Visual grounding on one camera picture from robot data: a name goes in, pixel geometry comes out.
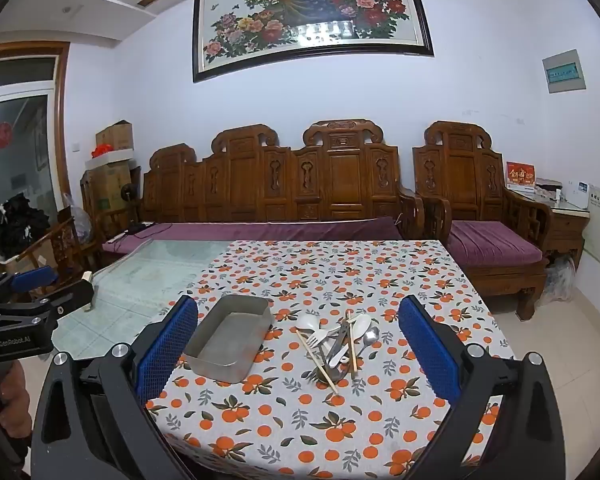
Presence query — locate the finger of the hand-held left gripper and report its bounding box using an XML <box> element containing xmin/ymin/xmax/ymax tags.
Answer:
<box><xmin>0</xmin><ymin>279</ymin><xmax>93</xmax><ymax>318</ymax></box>
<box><xmin>0</xmin><ymin>266</ymin><xmax>60</xmax><ymax>306</ymax></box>

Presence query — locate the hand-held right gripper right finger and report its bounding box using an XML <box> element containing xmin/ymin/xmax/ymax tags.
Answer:
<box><xmin>397</xmin><ymin>296</ymin><xmax>568</xmax><ymax>480</ymax></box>

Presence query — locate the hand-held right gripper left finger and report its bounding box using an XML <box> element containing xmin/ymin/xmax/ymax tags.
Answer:
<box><xmin>32</xmin><ymin>295</ymin><xmax>201</xmax><ymax>480</ymax></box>

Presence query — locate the metal spoon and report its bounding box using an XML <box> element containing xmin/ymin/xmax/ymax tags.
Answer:
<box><xmin>352</xmin><ymin>326</ymin><xmax>381</xmax><ymax>361</ymax></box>

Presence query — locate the metal rectangular tray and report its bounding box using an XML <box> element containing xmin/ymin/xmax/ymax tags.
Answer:
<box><xmin>184</xmin><ymin>294</ymin><xmax>273</xmax><ymax>385</ymax></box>

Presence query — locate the wooden chopstick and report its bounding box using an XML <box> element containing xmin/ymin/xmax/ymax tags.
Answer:
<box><xmin>347</xmin><ymin>311</ymin><xmax>357</xmax><ymax>381</ymax></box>
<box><xmin>295</xmin><ymin>329</ymin><xmax>340</xmax><ymax>395</ymax></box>

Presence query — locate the metal fork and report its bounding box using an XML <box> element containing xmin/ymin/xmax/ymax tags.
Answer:
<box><xmin>312</xmin><ymin>325</ymin><xmax>351</xmax><ymax>383</ymax></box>

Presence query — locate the white plastic fork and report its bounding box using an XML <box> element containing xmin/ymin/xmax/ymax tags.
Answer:
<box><xmin>307</xmin><ymin>329</ymin><xmax>343</xmax><ymax>348</ymax></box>

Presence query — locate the person's left hand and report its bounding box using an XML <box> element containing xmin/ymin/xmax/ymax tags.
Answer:
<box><xmin>2</xmin><ymin>360</ymin><xmax>31</xmax><ymax>441</ymax></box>

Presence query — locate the small wooden chair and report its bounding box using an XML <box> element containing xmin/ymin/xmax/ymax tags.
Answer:
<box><xmin>17</xmin><ymin>210</ymin><xmax>106</xmax><ymax>286</ymax></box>

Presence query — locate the pile of black clothing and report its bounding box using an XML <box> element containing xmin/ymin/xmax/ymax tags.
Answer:
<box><xmin>0</xmin><ymin>195</ymin><xmax>51</xmax><ymax>261</ymax></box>

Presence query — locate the clear plastic bag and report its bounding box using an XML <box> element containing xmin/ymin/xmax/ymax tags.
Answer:
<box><xmin>62</xmin><ymin>192</ymin><xmax>98</xmax><ymax>241</ymax></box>

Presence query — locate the large cardboard carton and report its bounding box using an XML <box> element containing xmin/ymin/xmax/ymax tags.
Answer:
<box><xmin>85</xmin><ymin>160</ymin><xmax>132</xmax><ymax>221</ymax></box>

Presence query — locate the black standing fan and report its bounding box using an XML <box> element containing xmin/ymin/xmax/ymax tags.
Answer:
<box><xmin>120</xmin><ymin>185</ymin><xmax>140</xmax><ymax>226</ymax></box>

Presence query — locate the square purple seat cushion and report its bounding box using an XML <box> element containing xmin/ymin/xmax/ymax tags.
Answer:
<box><xmin>450</xmin><ymin>220</ymin><xmax>548</xmax><ymax>266</ymax></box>

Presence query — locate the orange print tablecloth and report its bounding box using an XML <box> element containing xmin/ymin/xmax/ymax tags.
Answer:
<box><xmin>145</xmin><ymin>239</ymin><xmax>516</xmax><ymax>480</ymax></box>

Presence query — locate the long purple seat cushion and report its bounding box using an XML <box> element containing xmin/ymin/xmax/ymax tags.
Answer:
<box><xmin>102</xmin><ymin>217</ymin><xmax>406</xmax><ymax>256</ymax></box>

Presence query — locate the small brown cardboard box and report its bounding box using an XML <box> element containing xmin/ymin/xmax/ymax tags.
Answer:
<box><xmin>96</xmin><ymin>120</ymin><xmax>133</xmax><ymax>151</ymax></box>

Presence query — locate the carved wooden armchair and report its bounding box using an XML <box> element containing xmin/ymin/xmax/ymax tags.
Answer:
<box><xmin>412</xmin><ymin>121</ymin><xmax>553</xmax><ymax>321</ymax></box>

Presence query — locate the wooden side table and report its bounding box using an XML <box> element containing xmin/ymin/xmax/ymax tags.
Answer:
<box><xmin>505</xmin><ymin>187</ymin><xmax>591</xmax><ymax>271</ymax></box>

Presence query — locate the red gift box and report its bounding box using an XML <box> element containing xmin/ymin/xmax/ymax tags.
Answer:
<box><xmin>506</xmin><ymin>161</ymin><xmax>537</xmax><ymax>188</ymax></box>

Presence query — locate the carved wooden sofa bench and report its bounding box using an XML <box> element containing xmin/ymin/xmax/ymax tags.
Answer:
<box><xmin>140</xmin><ymin>120</ymin><xmax>426</xmax><ymax>241</ymax></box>

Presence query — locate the white router box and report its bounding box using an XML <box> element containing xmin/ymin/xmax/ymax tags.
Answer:
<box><xmin>565</xmin><ymin>180</ymin><xmax>590</xmax><ymax>208</ymax></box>

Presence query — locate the framed peacock flower painting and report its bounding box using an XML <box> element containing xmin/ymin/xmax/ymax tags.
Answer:
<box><xmin>192</xmin><ymin>0</ymin><xmax>435</xmax><ymax>83</ymax></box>

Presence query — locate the white wall cabinet door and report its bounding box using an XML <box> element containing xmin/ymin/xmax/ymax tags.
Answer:
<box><xmin>582</xmin><ymin>185</ymin><xmax>600</xmax><ymax>266</ymax></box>

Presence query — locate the grey wall electrical panel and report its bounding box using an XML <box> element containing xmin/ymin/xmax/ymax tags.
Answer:
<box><xmin>542</xmin><ymin>49</ymin><xmax>585</xmax><ymax>93</ymax></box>

